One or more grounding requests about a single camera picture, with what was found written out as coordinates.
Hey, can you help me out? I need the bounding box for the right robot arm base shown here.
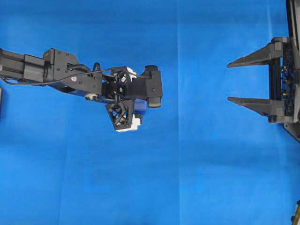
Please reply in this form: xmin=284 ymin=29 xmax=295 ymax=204
xmin=284 ymin=0 xmax=300 ymax=141

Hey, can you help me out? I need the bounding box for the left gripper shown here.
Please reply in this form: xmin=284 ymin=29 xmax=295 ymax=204
xmin=100 ymin=66 xmax=143 ymax=132

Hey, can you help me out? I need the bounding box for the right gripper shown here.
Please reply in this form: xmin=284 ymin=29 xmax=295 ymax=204
xmin=227 ymin=37 xmax=300 ymax=123

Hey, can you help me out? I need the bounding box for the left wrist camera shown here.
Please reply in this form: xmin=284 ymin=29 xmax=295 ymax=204
xmin=127 ymin=65 xmax=163 ymax=108

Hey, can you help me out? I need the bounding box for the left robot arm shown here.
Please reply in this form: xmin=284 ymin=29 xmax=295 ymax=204
xmin=0 ymin=48 xmax=143 ymax=132

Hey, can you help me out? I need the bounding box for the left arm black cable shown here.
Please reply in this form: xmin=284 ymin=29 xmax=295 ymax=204
xmin=3 ymin=62 xmax=153 ymax=104

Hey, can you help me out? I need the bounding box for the blue block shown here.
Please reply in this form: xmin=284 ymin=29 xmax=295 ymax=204
xmin=134 ymin=99 xmax=147 ymax=115

